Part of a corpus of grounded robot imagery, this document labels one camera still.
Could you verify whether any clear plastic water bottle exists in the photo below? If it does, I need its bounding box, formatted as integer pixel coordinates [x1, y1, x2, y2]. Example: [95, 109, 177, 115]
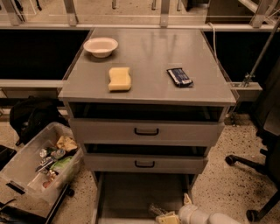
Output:
[149, 203, 167, 216]

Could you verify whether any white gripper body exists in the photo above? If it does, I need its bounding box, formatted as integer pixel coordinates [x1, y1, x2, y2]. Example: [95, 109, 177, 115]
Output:
[178, 204, 209, 224]

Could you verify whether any grey drawer cabinet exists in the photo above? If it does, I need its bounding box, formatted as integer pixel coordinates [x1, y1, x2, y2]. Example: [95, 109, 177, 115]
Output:
[58, 27, 238, 224]

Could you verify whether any black backpack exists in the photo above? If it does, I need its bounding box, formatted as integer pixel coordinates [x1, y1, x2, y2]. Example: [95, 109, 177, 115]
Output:
[10, 96, 69, 146]

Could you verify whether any top grey drawer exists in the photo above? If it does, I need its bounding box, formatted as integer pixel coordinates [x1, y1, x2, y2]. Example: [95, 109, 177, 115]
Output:
[70, 118, 224, 146]

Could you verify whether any dark blue snack packet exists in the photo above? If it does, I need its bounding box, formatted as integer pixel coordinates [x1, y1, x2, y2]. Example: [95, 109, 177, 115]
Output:
[166, 67, 193, 88]

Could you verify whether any crumpled yellow chip bag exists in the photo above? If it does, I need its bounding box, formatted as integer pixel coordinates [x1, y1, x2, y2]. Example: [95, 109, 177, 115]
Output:
[56, 136, 78, 151]

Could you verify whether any white cable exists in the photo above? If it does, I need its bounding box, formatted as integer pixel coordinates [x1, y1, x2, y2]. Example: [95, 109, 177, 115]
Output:
[207, 21, 221, 64]

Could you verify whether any green snack bag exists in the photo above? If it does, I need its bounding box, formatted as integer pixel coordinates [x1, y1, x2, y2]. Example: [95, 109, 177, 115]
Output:
[51, 156, 72, 173]

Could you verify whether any middle grey drawer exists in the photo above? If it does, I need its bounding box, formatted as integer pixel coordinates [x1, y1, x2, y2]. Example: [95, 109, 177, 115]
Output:
[84, 153, 208, 174]

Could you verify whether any yellow sponge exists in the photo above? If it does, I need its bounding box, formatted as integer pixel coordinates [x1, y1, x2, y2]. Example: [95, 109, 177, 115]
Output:
[108, 67, 131, 91]

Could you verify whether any bottom open grey drawer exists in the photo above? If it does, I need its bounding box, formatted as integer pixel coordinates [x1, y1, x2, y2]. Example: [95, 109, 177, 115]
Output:
[91, 172, 195, 224]

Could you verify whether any white ceramic bowl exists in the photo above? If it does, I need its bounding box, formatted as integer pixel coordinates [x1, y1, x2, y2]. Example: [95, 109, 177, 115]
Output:
[83, 38, 118, 59]

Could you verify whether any metal support rod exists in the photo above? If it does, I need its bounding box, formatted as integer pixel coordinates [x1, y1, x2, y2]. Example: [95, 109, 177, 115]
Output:
[239, 17, 280, 88]

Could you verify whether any clear plastic storage bin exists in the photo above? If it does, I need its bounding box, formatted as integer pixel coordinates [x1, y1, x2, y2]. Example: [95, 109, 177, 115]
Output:
[1, 122, 82, 204]

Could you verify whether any black office chair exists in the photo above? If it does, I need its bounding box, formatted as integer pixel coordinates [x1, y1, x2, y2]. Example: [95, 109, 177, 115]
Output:
[225, 59, 280, 222]

